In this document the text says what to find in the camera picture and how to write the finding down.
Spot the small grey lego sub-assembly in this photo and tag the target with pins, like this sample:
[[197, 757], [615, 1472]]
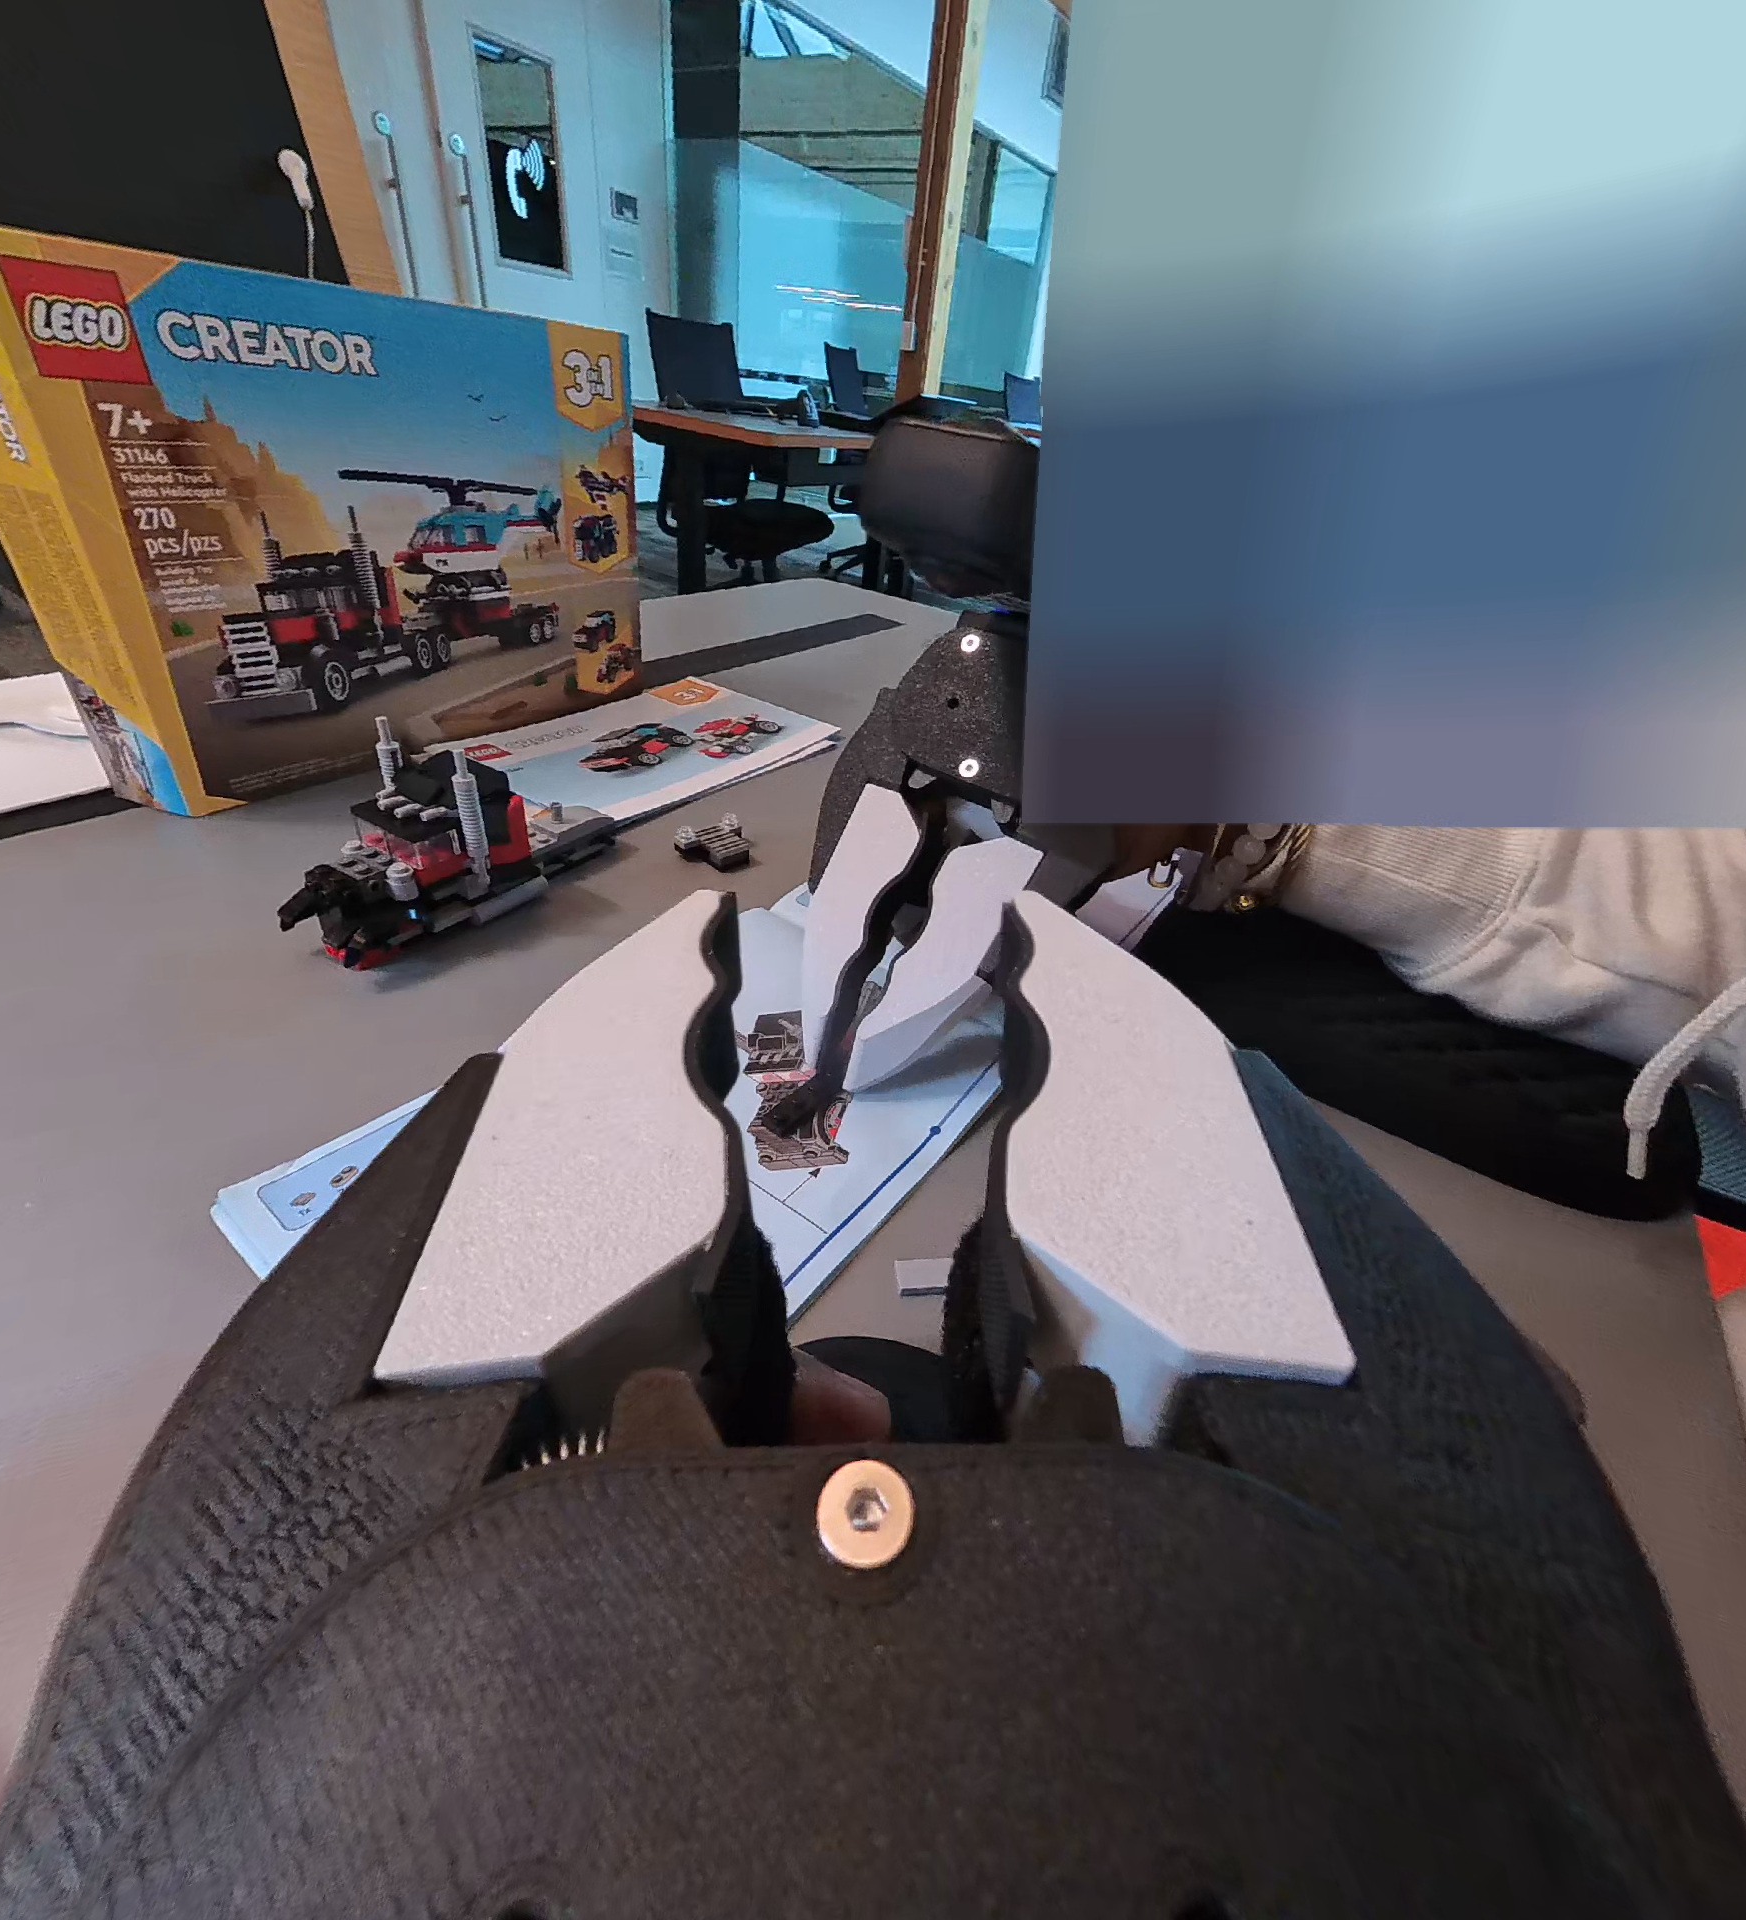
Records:
[[716, 845]]

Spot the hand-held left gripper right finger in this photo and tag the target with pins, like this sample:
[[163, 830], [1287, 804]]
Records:
[[1174, 1201]]

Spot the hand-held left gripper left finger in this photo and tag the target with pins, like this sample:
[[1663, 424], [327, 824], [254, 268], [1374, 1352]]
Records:
[[559, 1186]]

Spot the person's right forearm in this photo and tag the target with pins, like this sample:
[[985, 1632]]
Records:
[[1487, 916]]

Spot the black quilted pad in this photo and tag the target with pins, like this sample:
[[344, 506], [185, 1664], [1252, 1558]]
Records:
[[1413, 1051]]

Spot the yellow lego set box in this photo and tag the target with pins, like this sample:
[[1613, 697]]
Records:
[[364, 525]]

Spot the grey lego tile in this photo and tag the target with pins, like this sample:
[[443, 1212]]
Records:
[[921, 1275]]

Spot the black phone sign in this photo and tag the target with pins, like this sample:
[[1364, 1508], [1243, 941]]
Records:
[[527, 186]]

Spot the black and red lego truck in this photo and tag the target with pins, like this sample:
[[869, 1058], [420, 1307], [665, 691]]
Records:
[[423, 856]]

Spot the lego instruction booklet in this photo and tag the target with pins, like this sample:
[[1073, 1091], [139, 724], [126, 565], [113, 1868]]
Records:
[[846, 1215], [635, 749]]

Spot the brown office desk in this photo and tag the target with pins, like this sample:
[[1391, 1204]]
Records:
[[751, 427]]

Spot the black office chair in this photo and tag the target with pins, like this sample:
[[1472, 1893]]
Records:
[[708, 375]]

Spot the closed lego instruction booklet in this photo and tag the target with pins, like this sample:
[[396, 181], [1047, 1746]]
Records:
[[635, 749]]

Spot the long black lego plate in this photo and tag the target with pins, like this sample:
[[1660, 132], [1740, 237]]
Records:
[[810, 1109]]

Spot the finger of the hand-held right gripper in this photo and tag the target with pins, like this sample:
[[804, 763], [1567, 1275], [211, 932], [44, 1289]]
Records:
[[859, 886], [949, 976]]

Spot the black mesh chair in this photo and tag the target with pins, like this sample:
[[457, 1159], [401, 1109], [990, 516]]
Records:
[[949, 495]]

